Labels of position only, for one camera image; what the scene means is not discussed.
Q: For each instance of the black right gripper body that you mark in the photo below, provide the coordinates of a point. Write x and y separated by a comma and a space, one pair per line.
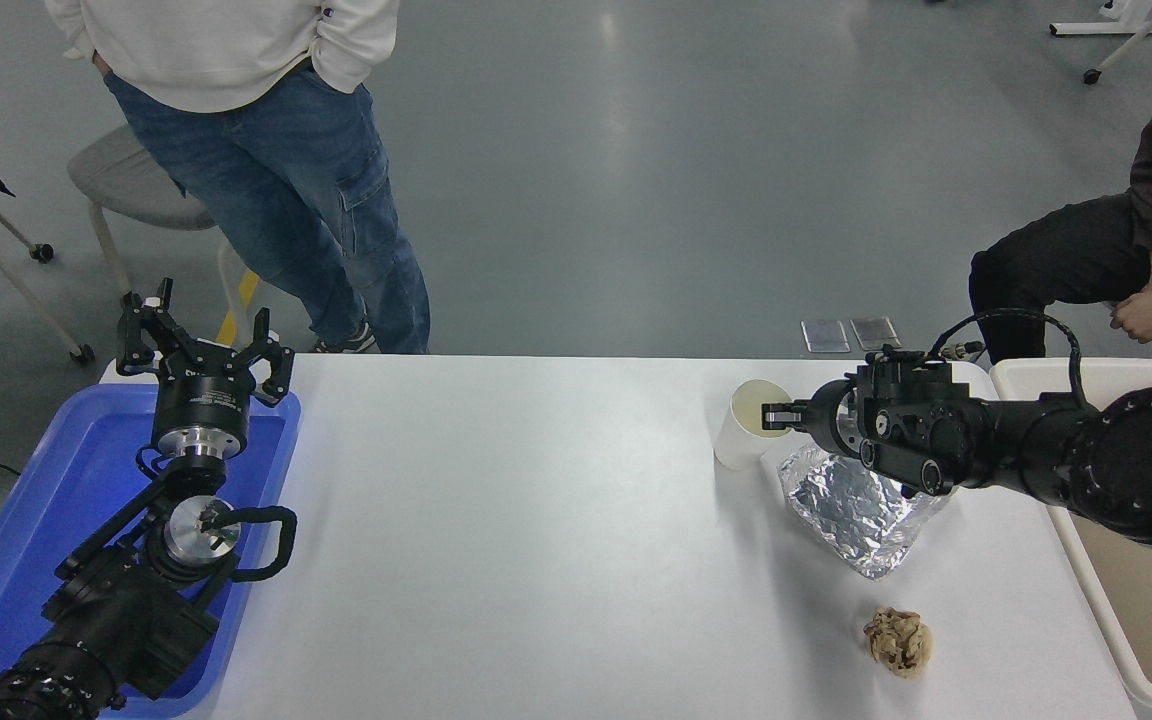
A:
828, 420

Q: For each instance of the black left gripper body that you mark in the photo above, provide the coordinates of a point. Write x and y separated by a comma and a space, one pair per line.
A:
202, 398

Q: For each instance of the white paper cup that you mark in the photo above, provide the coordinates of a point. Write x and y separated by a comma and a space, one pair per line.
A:
739, 435

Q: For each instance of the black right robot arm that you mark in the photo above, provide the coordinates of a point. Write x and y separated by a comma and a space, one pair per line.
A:
1136, 460

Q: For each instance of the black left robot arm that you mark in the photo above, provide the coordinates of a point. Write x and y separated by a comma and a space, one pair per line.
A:
126, 620

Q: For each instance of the person's hand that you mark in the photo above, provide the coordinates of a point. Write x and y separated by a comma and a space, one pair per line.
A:
1146, 312

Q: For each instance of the silver floor plate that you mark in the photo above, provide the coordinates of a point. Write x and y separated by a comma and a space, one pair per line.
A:
825, 336
876, 333

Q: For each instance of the crumpled silver foil tray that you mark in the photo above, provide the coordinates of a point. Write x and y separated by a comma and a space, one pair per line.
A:
851, 510

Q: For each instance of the grey stool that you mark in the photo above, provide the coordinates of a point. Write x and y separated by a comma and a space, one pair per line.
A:
126, 180

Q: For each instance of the blue plastic tray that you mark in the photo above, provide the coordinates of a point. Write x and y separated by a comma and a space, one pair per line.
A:
36, 500

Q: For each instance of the standing person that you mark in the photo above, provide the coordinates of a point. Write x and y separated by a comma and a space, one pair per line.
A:
266, 170

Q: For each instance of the crumpled tan paper ball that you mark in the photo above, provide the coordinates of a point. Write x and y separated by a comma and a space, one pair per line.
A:
900, 642

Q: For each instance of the seated person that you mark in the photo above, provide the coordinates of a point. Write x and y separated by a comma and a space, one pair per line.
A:
1066, 260

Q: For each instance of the large pale plastic bin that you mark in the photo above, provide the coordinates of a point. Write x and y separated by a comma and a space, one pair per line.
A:
1136, 620

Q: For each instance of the white wheeled stand base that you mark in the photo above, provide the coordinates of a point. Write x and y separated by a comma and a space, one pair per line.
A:
1126, 28

